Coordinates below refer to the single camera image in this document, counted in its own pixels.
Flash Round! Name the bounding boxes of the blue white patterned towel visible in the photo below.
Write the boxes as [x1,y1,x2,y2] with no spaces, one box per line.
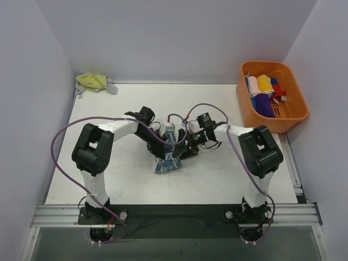
[154,145,182,175]

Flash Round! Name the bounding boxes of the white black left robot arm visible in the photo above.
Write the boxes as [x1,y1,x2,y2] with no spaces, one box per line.
[72,107,166,224]

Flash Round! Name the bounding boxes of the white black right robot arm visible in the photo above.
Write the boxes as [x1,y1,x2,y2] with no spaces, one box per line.
[172,122,283,223]

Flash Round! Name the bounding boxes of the grey towel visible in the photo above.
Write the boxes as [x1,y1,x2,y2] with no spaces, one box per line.
[75,77,118,95]

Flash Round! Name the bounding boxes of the blue rolled towel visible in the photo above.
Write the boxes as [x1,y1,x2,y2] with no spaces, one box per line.
[250,97,257,110]

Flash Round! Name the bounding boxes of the yellow green towel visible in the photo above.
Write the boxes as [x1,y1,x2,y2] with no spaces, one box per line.
[76,74,107,92]

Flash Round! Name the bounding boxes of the purple rolled towel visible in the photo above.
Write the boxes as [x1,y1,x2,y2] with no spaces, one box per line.
[253,93,275,117]

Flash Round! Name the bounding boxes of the pink rolled towel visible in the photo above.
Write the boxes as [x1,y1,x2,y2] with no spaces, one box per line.
[248,76,260,97]

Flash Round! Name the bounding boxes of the orange plastic basket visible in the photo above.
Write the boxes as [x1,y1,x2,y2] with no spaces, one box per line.
[236,61,309,134]

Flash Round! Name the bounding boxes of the yellow rolled towel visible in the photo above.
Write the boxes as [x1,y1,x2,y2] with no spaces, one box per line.
[257,74,273,93]

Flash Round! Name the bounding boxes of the red rolled towel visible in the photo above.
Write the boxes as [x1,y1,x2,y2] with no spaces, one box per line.
[271,84,287,101]

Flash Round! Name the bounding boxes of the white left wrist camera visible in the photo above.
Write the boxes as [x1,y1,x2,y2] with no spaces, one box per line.
[159,122,175,135]

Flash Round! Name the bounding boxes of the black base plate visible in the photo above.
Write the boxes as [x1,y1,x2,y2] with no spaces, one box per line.
[77,203,273,242]

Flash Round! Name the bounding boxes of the aluminium frame rail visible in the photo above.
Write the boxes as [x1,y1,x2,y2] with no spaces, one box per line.
[30,204,322,228]

